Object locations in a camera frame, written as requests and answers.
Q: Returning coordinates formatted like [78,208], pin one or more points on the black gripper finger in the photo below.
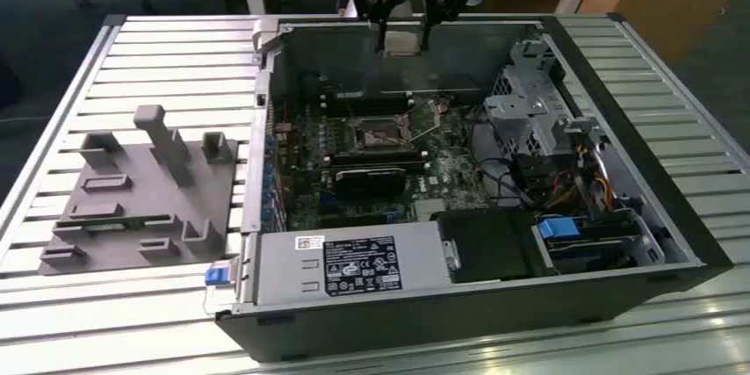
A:
[425,37]
[383,39]

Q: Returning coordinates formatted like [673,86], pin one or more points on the silver CPU plate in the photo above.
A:
[404,43]

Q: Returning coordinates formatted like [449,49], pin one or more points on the CPU socket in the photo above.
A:
[380,133]

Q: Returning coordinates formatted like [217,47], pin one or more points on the metal drive cage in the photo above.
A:
[515,107]

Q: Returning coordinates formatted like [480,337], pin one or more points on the green motherboard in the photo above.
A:
[451,173]

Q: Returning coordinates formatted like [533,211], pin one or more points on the black graphics card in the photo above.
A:
[368,184]

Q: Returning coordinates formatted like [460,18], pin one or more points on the silver chipset heat sink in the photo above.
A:
[428,208]

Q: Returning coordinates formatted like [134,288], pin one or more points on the black drive bay box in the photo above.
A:
[485,243]

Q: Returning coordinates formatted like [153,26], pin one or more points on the blue disk carrier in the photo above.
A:
[556,229]
[217,274]

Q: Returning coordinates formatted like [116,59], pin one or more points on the grey parts rack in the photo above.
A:
[146,190]

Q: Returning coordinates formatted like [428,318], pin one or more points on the grey power supply box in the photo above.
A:
[281,269]

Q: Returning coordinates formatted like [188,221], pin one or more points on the green RAM stick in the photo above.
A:
[137,220]

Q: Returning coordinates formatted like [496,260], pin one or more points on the black PC case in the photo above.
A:
[409,326]

